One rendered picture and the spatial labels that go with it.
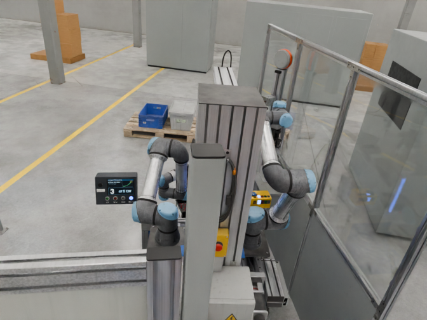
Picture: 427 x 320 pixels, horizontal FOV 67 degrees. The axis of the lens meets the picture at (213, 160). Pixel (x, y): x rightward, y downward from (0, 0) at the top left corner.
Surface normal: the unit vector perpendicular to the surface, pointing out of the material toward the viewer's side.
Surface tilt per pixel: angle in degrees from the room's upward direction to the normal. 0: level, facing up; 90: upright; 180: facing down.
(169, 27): 90
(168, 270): 90
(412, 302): 0
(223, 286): 0
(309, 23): 90
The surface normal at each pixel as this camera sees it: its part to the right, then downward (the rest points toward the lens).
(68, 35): -0.12, 0.47
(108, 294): 0.15, 0.49
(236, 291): 0.08, -0.87
